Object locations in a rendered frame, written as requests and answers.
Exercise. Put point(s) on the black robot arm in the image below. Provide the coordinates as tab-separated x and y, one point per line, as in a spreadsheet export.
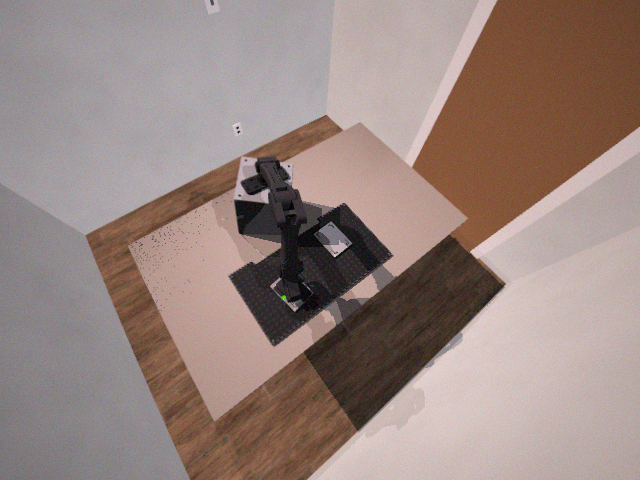
285	199

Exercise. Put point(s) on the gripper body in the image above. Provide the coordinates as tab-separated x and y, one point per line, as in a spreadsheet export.
280	286

